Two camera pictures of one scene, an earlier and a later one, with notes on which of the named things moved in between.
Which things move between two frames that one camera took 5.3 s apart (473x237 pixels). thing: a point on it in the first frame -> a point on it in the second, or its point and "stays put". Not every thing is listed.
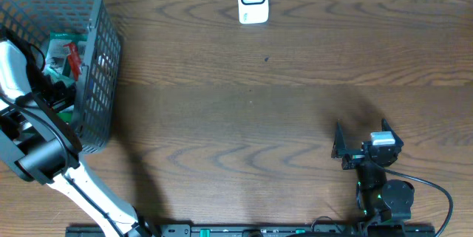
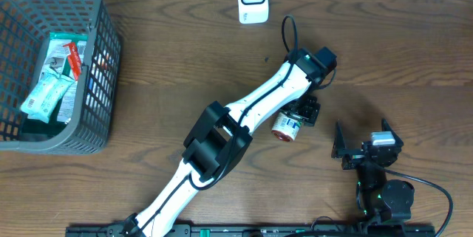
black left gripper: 63,100 -> 312,113
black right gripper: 340,147 stays put
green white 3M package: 57,63 stays put
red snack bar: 75,60 stays put
